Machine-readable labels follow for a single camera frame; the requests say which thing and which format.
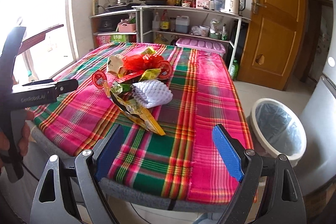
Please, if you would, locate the white oil jug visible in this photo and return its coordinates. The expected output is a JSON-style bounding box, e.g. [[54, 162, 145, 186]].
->
[[175, 15, 190, 34]]

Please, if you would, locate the red round lid wrapper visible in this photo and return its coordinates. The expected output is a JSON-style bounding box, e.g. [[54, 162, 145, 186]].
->
[[91, 70, 107, 89]]

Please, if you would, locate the white foam fruit net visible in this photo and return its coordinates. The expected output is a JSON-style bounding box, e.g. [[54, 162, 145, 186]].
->
[[131, 79, 173, 109]]

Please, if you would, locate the pink plastic basket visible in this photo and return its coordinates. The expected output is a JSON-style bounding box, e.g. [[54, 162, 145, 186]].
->
[[118, 23, 136, 32]]

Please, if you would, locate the pink utensil holder box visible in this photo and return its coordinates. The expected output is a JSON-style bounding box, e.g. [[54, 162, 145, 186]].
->
[[196, 0, 210, 10]]

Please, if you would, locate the white trash bin with liner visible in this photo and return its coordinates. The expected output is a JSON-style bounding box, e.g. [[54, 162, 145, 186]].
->
[[247, 98, 307, 167]]

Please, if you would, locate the wooden door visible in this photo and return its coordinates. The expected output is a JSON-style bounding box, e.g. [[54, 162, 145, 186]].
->
[[238, 0, 307, 90]]

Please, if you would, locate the yellow long snack wrapper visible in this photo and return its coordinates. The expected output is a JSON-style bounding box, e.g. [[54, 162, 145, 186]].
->
[[109, 90, 166, 136]]

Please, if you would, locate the green cardboard box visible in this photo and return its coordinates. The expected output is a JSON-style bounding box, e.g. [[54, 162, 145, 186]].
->
[[110, 34, 129, 43]]

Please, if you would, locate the yellow snack packet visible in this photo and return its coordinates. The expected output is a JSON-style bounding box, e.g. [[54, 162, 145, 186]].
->
[[140, 68, 161, 81]]

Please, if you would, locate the red plastic bag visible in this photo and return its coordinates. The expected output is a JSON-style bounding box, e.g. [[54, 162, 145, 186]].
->
[[122, 54, 164, 72]]

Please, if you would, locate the plaid pink green tablecloth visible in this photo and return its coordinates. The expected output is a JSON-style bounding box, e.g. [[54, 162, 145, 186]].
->
[[31, 42, 253, 205]]

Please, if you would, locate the white metal shelf rack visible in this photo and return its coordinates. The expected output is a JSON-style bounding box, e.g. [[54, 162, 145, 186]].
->
[[89, 4, 251, 71]]

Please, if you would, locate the grey refrigerator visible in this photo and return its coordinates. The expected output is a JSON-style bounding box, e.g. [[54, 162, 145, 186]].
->
[[295, 0, 336, 197]]

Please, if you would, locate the black frying pan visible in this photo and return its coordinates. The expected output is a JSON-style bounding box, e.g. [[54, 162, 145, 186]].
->
[[139, 0, 167, 6]]

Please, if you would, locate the soy sauce bottle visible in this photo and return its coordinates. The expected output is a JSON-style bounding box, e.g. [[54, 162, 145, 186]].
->
[[160, 9, 170, 31]]

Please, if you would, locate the green plastic bottle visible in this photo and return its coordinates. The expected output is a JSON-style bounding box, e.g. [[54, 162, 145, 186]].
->
[[229, 59, 239, 80]]

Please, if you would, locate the white electric kettle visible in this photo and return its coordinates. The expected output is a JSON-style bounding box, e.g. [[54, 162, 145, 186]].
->
[[223, 0, 246, 15]]

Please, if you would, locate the pink lid storage box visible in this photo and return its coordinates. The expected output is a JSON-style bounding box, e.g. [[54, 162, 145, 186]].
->
[[176, 38, 226, 56]]

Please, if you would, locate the person's left hand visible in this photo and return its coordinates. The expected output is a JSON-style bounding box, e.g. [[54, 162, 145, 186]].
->
[[0, 109, 35, 169]]

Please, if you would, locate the red round cup lid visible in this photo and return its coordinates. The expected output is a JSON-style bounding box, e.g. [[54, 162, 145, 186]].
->
[[157, 60, 173, 80]]

